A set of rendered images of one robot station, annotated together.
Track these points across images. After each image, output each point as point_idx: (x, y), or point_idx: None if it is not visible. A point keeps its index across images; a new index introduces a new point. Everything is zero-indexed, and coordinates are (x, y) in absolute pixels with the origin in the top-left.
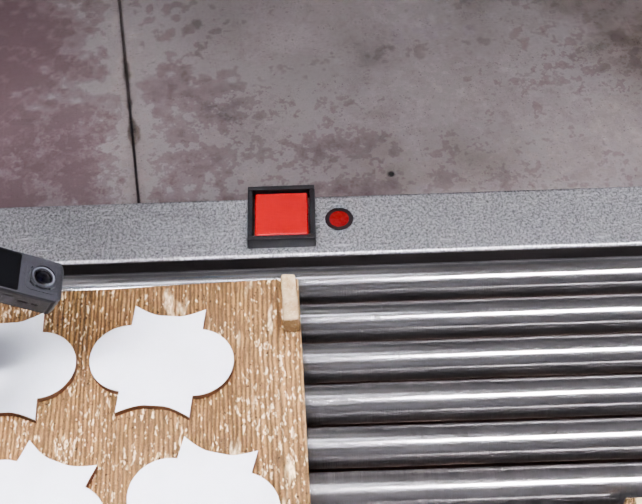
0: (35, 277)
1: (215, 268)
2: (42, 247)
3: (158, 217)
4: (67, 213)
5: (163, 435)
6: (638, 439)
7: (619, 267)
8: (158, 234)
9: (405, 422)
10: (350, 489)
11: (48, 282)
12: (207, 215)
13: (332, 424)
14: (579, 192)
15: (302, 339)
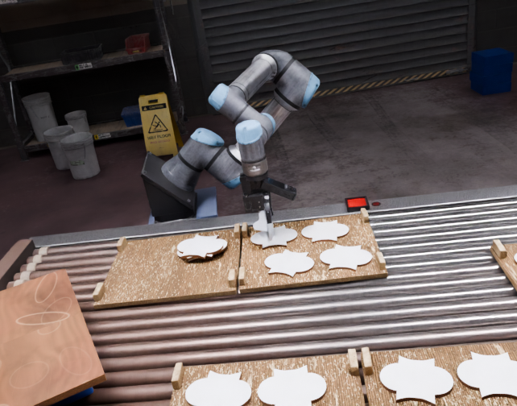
0: (289, 188)
1: None
2: (280, 217)
3: (316, 209)
4: (287, 210)
5: (328, 246)
6: (490, 238)
7: (473, 204)
8: (317, 212)
9: None
10: (394, 254)
11: (292, 189)
12: (332, 207)
13: None
14: (455, 192)
15: None
